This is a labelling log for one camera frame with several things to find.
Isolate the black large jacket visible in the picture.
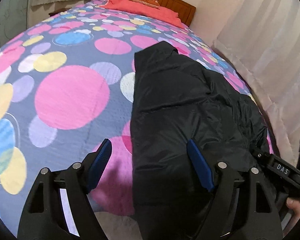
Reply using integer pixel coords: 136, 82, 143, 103
130, 42, 269, 239

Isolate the person's right hand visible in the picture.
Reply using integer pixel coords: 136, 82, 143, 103
286, 198, 300, 219

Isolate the colourful polka dot bedspread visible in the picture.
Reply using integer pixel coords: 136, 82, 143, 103
0, 0, 276, 238

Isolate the cream curtain beside bed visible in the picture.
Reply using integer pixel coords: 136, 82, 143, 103
213, 0, 300, 165

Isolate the red pillow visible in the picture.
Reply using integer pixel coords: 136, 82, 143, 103
101, 0, 185, 29

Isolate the grey patterned wardrobe door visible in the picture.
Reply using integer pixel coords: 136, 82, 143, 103
0, 0, 29, 47

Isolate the dark wooden nightstand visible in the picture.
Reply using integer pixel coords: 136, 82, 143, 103
49, 8, 68, 17

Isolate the orange patterned cushion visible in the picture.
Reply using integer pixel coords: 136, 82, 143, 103
130, 0, 160, 8

